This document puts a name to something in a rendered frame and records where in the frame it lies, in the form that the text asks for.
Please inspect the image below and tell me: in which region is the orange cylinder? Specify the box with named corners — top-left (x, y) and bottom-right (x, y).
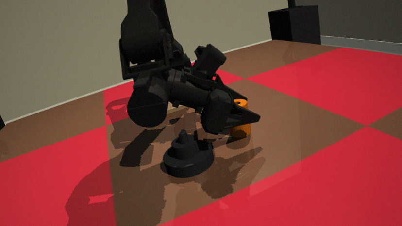
top-left (230, 99), bottom-right (251, 138)

